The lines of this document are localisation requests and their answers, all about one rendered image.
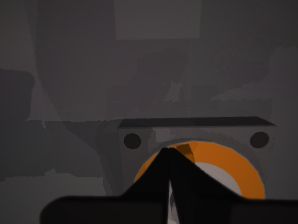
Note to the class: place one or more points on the orange round plate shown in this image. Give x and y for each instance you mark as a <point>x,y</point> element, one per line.
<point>220,161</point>

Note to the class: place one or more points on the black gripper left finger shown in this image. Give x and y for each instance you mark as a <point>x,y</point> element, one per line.
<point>145,202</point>

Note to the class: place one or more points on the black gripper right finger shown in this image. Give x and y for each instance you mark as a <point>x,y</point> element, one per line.
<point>200,199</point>

